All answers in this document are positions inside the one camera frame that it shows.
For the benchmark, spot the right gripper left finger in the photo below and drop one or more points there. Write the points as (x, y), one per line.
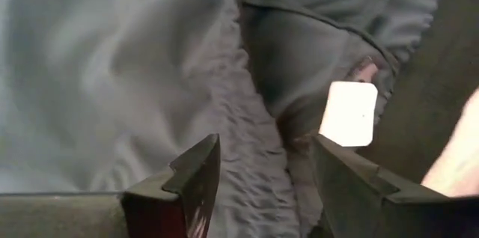
(157, 212)

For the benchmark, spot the black garment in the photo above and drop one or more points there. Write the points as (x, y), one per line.
(292, 43)

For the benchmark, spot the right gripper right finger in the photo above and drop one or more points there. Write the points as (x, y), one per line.
(374, 208)

